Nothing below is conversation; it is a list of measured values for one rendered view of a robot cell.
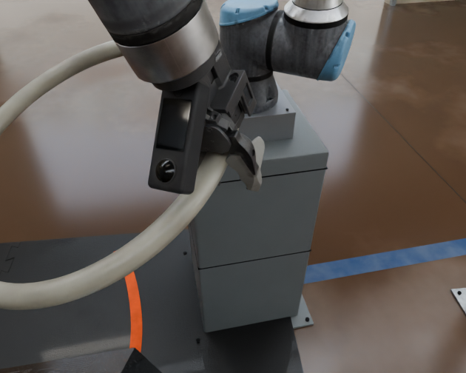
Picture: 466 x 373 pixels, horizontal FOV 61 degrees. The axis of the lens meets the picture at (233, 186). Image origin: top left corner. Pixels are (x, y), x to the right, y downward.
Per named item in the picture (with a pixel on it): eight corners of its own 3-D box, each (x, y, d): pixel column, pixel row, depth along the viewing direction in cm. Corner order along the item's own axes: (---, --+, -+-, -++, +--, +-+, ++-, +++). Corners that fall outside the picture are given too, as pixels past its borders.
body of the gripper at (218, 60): (260, 106, 49) (229, 21, 39) (237, 162, 45) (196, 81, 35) (207, 105, 52) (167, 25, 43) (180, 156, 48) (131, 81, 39)
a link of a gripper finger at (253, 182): (286, 161, 54) (254, 114, 48) (273, 197, 51) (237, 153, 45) (266, 162, 55) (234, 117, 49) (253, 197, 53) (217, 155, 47)
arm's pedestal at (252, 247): (180, 252, 192) (159, 93, 137) (278, 237, 200) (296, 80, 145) (193, 348, 155) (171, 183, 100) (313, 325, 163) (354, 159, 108)
